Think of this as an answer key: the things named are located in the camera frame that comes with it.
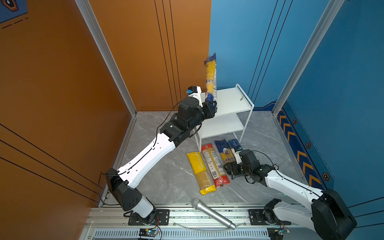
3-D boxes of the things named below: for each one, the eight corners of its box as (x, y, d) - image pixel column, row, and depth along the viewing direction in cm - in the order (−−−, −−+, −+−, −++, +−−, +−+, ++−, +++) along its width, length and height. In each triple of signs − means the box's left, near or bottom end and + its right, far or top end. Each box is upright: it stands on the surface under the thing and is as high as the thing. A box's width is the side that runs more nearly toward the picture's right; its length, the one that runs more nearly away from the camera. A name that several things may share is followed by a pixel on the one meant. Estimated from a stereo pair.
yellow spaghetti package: (201, 197, 82) (201, 195, 79) (187, 156, 98) (186, 153, 95) (215, 191, 83) (216, 189, 81) (199, 152, 100) (199, 149, 97)
